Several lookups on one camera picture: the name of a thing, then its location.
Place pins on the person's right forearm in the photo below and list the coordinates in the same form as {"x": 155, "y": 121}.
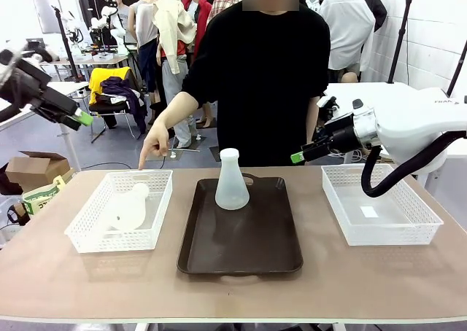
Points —
{"x": 180, "y": 110}

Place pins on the person's left forearm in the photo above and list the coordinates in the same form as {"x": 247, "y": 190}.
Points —
{"x": 314, "y": 119}

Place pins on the mannequin plaid shirt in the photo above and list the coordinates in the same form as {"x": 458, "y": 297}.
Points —
{"x": 219, "y": 6}

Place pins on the yellow garment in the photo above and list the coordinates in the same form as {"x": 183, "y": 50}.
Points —
{"x": 98, "y": 79}

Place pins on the dark brown serving tray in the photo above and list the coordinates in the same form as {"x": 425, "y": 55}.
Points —
{"x": 241, "y": 236}

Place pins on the black tripod stand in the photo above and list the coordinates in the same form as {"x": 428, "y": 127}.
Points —
{"x": 458, "y": 68}
{"x": 401, "y": 32}
{"x": 67, "y": 43}

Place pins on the person's right hand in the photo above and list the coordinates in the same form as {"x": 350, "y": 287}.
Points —
{"x": 157, "y": 141}

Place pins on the white perforated plastic basket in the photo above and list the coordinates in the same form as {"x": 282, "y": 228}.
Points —
{"x": 87, "y": 236}
{"x": 386, "y": 236}

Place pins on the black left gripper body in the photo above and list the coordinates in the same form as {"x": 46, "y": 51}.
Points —
{"x": 40, "y": 94}

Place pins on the background work desk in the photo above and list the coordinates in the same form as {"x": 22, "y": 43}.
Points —
{"x": 98, "y": 59}

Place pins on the grey wall panel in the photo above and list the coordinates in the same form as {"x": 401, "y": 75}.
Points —
{"x": 47, "y": 14}

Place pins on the brown cardboard box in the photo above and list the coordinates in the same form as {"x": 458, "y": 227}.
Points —
{"x": 36, "y": 168}

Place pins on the black hanging jacket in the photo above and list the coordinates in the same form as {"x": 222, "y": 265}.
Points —
{"x": 377, "y": 6}

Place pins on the person in black shirt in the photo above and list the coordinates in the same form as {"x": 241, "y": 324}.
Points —
{"x": 262, "y": 90}

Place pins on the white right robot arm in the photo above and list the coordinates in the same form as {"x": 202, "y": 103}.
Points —
{"x": 408, "y": 119}

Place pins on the green and white bag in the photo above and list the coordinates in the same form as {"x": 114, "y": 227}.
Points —
{"x": 38, "y": 199}

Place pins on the grey mannequin base plate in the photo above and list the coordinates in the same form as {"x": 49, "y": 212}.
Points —
{"x": 162, "y": 154}

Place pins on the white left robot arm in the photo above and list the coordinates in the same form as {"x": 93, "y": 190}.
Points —
{"x": 5, "y": 72}

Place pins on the mannequin white shirt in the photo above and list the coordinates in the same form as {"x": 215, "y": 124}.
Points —
{"x": 346, "y": 25}

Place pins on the mannequin cream jacket grey trousers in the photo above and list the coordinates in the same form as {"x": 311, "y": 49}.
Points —
{"x": 175, "y": 35}

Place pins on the translucent plastic conical flask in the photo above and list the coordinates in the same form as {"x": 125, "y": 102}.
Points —
{"x": 126, "y": 210}
{"x": 231, "y": 189}

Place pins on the white side table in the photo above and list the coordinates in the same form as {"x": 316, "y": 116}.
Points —
{"x": 365, "y": 90}
{"x": 73, "y": 86}

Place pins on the dark purple garment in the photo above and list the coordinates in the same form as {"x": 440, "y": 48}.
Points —
{"x": 124, "y": 86}

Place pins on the mannequin white tank top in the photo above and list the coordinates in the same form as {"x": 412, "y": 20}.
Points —
{"x": 144, "y": 25}

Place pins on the mannequin red jacket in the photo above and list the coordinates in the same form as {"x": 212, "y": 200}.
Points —
{"x": 202, "y": 21}

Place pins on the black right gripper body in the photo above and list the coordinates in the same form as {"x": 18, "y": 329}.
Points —
{"x": 337, "y": 134}

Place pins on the black chair with clothes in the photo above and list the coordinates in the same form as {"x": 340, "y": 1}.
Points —
{"x": 109, "y": 112}

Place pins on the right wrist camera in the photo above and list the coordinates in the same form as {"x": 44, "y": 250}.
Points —
{"x": 327, "y": 106}

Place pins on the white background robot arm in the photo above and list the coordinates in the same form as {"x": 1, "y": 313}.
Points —
{"x": 106, "y": 19}

